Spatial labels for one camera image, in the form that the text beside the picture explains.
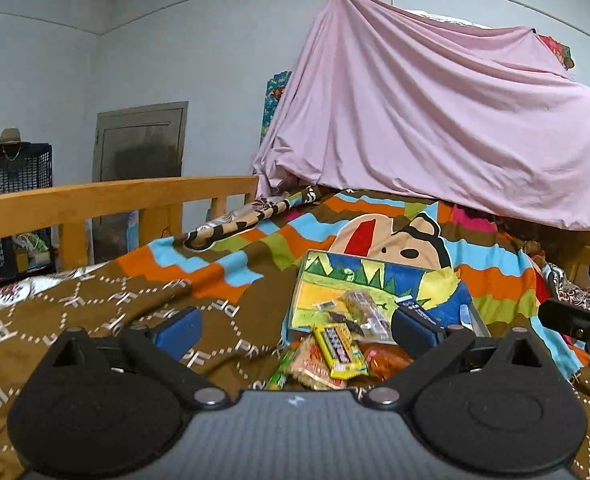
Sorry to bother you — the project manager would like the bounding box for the dark jerky clear packet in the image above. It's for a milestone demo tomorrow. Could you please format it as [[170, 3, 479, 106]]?
[[316, 301, 365, 336]]

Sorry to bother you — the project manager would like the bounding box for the peanut bar clear packet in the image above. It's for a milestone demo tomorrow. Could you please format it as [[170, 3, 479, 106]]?
[[339, 289, 391, 342]]

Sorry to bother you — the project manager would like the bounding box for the red orange snack packet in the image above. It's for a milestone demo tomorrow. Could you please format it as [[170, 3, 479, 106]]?
[[363, 344, 413, 382]]

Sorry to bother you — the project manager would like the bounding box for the blue white stick sachet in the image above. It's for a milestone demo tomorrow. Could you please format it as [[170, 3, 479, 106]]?
[[396, 296, 439, 327]]

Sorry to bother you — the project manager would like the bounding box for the wooden headboard right side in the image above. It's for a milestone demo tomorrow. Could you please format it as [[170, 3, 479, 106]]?
[[546, 230, 590, 288]]

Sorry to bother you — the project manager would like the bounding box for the rice cracker packet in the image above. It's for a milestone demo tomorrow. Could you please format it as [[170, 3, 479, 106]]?
[[286, 335, 346, 390]]

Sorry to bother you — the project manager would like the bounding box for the colourful dinosaur tray box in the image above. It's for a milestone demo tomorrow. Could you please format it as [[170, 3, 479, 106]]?
[[284, 250, 490, 337]]

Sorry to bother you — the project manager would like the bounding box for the black plastic crate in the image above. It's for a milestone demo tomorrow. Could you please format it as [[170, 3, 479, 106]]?
[[0, 141, 55, 288]]

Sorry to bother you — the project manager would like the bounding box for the colourful wall poster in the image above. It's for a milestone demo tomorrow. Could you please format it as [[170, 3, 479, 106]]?
[[259, 70, 292, 142]]

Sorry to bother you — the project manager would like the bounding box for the grey wooden door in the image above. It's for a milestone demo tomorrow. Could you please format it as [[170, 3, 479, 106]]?
[[92, 102, 188, 263]]

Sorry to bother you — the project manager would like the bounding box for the yellow candy bar packet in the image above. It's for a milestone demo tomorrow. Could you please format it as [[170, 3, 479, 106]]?
[[312, 323, 369, 380]]

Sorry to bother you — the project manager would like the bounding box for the pink hanging sheet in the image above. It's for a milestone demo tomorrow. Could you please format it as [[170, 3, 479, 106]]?
[[253, 0, 590, 230]]

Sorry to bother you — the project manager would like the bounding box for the green sausage stick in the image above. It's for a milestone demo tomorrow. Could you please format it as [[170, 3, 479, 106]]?
[[266, 349, 296, 391]]

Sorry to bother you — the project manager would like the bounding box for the wooden bed rail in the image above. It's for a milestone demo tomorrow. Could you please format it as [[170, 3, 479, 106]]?
[[0, 176, 257, 270]]

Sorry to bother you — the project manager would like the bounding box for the straw hat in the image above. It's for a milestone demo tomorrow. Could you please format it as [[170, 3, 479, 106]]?
[[0, 128, 22, 144]]

